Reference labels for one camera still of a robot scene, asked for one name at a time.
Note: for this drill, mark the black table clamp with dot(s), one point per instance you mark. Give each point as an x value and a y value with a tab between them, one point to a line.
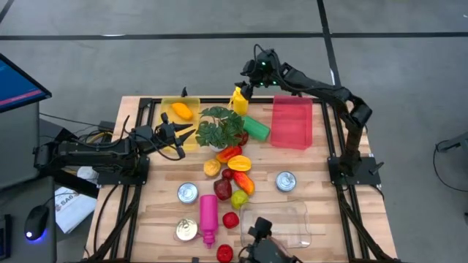
184	92

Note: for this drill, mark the green plastic bottle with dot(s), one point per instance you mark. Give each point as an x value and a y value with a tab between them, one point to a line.
256	128

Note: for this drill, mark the black metal table frame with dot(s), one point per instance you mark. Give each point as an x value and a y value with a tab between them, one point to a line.
215	100

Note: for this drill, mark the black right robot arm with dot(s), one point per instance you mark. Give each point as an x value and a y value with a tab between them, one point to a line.
318	87

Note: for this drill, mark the yellow toy starfruit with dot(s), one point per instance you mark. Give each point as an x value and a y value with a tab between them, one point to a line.
239	163

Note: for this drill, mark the dark red toy pear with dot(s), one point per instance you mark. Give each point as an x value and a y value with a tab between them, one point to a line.
223	189

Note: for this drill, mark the dark grey side desk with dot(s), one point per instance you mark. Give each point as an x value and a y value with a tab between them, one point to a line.
22	193

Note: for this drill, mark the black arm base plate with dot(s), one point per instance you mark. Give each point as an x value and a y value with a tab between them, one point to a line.
120	179
334	171

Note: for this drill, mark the yellow toy lemon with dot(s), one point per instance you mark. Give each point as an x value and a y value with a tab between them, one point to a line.
212	167

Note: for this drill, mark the computer monitor blue screen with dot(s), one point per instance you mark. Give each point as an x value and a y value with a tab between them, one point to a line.
18	87

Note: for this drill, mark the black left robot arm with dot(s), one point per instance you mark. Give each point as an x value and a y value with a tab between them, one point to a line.
91	151

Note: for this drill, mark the red translucent plastic tray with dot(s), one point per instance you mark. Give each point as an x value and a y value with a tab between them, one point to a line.
292	124

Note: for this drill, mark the white paper booklet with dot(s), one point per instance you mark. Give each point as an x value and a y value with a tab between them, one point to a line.
73	212

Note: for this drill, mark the orange toy mango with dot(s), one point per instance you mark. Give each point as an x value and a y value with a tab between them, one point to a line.
182	111

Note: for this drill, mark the white cup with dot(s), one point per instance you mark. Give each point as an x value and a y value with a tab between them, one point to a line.
86	172

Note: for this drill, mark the artificial green potted plant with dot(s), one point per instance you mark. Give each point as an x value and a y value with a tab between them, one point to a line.
219	131

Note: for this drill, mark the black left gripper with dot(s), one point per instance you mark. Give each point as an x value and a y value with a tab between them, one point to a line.
161	137

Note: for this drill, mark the clear plastic tray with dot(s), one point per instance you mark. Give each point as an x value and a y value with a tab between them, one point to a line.
289	223

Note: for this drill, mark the yellow plastic bottle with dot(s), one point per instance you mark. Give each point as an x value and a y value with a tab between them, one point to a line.
240	106

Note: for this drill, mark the shiny red toy fruit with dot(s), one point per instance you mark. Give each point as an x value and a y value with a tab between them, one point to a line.
244	140

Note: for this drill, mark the small red apple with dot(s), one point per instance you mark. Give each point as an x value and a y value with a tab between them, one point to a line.
230	220

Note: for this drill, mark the gold pull-tab tin can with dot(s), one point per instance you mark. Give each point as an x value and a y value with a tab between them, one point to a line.
186	230

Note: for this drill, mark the grey cabinet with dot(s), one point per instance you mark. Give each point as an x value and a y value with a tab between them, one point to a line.
18	146

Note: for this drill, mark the red orange toy fruit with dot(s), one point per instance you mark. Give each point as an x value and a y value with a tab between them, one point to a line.
244	183

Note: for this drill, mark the silver tin can blue label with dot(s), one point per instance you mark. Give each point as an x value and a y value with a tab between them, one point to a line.
286	181

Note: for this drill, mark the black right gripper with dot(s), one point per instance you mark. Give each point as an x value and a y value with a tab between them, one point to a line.
263	71

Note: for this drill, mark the green toy apple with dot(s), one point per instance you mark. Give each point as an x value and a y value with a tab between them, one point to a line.
239	199

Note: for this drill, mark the black computer mouse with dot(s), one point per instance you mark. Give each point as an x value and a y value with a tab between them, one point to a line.
36	221

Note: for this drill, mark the red orange toy pepper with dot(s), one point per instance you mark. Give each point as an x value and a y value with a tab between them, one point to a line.
228	154

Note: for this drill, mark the red toy tomato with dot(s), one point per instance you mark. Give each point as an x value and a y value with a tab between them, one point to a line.
225	253

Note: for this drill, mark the yellow translucent plastic tray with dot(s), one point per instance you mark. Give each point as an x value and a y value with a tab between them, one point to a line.
166	104

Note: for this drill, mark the pink plastic bottle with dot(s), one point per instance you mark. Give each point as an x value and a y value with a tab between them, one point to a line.
208	212

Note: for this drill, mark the black power adapter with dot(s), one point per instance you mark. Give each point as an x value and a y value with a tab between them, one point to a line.
106	126

